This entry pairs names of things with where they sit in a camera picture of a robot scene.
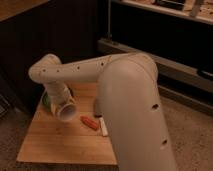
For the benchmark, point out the white folded cloth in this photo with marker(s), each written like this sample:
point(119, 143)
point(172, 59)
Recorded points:
point(103, 127)

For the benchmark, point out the orange carrot toy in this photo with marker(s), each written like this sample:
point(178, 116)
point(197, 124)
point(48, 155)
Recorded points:
point(89, 122)

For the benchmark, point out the wooden shelf with clutter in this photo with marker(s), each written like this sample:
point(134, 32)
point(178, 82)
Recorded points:
point(195, 10)

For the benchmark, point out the green ceramic bowl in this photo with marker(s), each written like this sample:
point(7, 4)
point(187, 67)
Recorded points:
point(46, 101)

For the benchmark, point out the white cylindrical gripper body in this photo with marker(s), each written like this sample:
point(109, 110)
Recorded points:
point(65, 111)

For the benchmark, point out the wooden board table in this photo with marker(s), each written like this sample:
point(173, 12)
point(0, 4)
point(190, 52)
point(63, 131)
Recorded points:
point(51, 141)

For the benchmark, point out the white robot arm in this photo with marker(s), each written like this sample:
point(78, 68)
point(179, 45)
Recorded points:
point(128, 99)

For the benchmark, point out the grey metal rail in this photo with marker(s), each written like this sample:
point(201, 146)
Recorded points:
point(168, 68)

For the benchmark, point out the vertical metal pole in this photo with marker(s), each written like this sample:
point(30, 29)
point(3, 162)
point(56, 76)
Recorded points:
point(109, 20)

